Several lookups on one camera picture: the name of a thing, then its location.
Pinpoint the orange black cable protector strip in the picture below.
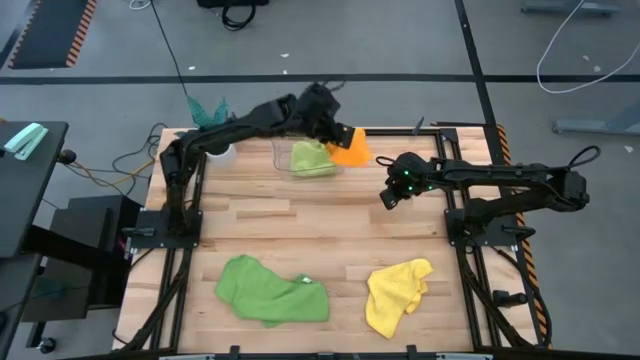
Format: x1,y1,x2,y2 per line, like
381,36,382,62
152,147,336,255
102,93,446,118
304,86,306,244
494,123,553,350

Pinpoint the thin black hanging cable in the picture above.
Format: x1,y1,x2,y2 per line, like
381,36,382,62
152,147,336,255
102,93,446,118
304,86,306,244
148,0,191,99

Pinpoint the long white floor cable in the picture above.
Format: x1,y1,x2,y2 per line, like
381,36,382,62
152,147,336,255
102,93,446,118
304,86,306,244
535,0,640,95

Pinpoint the black and yellow cable bundle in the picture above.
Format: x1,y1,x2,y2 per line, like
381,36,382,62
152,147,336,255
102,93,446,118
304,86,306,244
74,121,170,194

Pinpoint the artificial plant in white pot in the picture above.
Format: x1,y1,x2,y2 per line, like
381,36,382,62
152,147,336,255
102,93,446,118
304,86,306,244
174,94,238,169

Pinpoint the dark green microfiber towel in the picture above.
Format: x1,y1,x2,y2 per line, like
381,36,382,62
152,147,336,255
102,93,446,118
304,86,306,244
215,254,332,329

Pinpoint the black side desk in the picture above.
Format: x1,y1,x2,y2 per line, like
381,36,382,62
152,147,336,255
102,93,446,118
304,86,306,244
0,118,70,260

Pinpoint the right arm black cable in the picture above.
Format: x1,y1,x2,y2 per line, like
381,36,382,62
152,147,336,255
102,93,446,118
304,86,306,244
567,144,602,169

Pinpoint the clear plastic bin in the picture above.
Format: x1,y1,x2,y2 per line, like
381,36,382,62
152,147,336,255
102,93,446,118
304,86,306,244
271,135,347,181

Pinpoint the black mat with orange edge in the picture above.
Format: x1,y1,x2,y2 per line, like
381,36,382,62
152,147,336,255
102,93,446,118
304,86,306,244
6,0,100,70

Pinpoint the black equipment cart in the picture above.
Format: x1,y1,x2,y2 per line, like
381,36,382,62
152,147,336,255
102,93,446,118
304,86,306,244
20,194,142,324

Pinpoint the coiled black floor cable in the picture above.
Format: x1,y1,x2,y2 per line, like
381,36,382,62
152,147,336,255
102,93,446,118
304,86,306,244
220,3,258,33

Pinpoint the yellow microfiber towel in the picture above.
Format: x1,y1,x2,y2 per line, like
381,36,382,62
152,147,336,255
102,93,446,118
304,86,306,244
365,257,434,341

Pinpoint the mint green stapler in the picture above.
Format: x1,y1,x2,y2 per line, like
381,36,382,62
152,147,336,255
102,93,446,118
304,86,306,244
3,122,50,162

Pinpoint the grey desk foot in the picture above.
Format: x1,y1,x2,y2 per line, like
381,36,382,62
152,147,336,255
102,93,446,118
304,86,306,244
520,0,625,16
551,95,640,138

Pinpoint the black clamp handle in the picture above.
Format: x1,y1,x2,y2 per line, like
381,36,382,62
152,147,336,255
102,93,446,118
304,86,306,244
491,288,529,309

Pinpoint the orange microfiber towel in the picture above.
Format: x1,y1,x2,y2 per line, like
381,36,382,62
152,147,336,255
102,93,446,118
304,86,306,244
327,127,375,168

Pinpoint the light green microfiber towel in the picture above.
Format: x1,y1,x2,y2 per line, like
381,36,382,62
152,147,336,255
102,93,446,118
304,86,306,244
290,140,338,178

